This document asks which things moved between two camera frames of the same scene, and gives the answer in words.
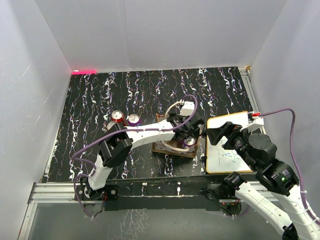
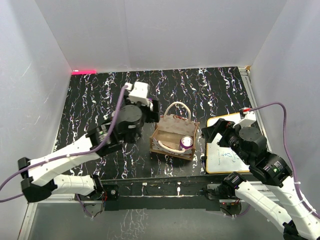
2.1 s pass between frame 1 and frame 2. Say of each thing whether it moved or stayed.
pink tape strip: stayed
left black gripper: moved
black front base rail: stayed
